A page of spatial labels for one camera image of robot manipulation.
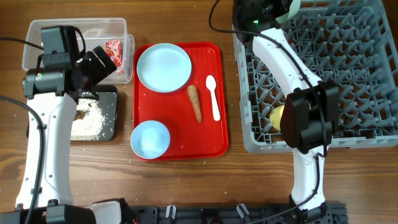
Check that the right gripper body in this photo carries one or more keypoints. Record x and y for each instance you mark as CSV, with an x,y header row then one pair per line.
x,y
274,7

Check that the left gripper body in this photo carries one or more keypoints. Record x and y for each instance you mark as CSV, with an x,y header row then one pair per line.
x,y
94,70

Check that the green bowl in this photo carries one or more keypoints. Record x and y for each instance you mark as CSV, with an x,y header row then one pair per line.
x,y
291,11

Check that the red snack wrapper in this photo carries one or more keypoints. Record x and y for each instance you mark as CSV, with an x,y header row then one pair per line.
x,y
113,49

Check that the brown food scrap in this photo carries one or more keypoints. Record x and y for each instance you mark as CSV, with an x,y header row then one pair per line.
x,y
80,114

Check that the white rice pile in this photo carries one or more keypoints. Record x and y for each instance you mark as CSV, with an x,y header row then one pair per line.
x,y
89,128

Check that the light blue bowl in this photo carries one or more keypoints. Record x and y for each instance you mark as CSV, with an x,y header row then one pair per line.
x,y
150,139

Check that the yellow plastic cup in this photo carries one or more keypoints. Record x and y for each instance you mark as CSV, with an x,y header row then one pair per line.
x,y
276,116

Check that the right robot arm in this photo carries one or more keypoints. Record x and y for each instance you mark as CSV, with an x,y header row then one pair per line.
x,y
309,116

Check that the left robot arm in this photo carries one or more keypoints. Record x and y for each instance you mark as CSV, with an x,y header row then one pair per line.
x,y
64,69

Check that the grey dishwasher rack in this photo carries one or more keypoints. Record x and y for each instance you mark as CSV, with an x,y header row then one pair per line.
x,y
347,42

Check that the clear plastic bin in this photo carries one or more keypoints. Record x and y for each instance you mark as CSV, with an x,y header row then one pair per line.
x,y
96,31

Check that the black plastic tray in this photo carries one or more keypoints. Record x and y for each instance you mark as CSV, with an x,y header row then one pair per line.
x,y
109,105

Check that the light blue plate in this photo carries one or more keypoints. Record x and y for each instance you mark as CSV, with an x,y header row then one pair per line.
x,y
164,68

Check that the white plastic spoon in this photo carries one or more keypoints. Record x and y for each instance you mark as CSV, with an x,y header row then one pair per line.
x,y
211,85

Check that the orange carrot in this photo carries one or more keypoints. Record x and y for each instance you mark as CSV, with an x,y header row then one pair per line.
x,y
193,96

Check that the red serving tray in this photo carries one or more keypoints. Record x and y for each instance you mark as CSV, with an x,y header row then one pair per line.
x,y
190,139

